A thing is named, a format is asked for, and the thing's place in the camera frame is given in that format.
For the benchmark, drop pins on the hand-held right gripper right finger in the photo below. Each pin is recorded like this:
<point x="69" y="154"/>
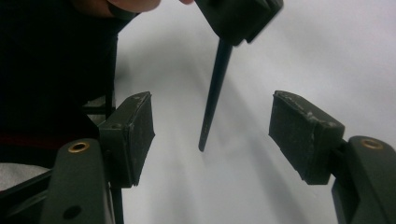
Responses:
<point x="305" y="137"/>

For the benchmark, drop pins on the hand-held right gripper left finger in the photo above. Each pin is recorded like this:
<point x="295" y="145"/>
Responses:
<point x="124" y="146"/>

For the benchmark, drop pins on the black pencil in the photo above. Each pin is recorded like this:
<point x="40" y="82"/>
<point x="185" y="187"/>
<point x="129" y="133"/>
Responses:
<point x="214" y="93"/>

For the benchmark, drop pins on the white table mat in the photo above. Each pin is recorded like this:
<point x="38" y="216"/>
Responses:
<point x="311" y="53"/>

